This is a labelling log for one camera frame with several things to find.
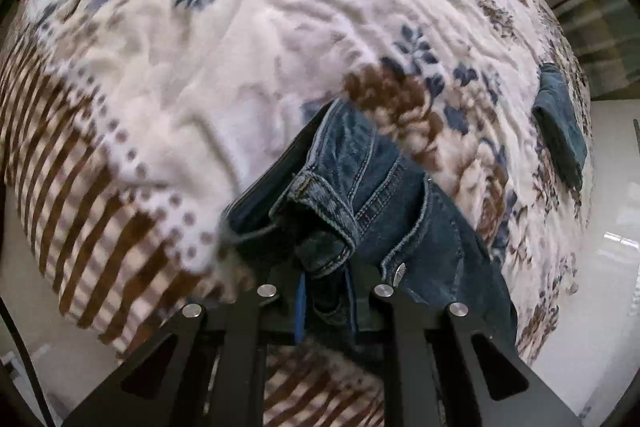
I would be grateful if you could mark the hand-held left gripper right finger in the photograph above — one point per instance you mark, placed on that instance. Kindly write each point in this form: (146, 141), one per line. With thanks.
(352, 307)

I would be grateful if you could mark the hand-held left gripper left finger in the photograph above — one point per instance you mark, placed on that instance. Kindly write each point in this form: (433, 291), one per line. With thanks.
(300, 312)

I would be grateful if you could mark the blue denim pants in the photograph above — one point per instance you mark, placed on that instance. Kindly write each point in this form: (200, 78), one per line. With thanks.
(390, 207)

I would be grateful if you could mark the floral printed blanket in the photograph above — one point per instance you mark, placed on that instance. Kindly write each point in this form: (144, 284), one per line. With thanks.
(200, 57)

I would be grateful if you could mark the folded blue jeans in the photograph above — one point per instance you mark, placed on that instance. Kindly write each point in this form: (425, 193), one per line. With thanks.
(560, 127)

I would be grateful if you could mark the window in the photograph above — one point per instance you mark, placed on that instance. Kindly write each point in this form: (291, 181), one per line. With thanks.
(595, 22)

